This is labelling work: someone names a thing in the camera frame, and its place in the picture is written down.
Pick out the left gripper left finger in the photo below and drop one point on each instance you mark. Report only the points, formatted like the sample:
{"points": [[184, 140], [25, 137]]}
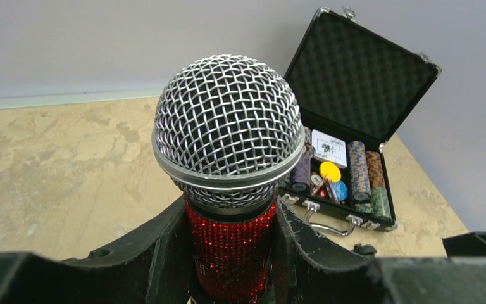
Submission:
{"points": [[150, 264]]}

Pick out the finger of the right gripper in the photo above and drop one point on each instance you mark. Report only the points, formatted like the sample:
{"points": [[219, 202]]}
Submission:
{"points": [[472, 244]]}

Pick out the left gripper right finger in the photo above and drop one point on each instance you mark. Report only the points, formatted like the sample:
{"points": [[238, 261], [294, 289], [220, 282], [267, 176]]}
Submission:
{"points": [[307, 267]]}

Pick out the red glitter microphone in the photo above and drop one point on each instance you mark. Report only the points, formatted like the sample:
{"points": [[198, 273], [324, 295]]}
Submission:
{"points": [[227, 130]]}

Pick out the yellow dealer button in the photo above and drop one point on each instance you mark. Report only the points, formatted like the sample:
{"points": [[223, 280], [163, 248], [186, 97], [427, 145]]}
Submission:
{"points": [[330, 171]]}

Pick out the white card deck box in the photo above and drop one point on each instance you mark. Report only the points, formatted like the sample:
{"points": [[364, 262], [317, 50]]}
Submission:
{"points": [[329, 148]]}

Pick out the black poker chip case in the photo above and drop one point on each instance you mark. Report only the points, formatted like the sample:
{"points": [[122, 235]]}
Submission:
{"points": [[359, 87]]}

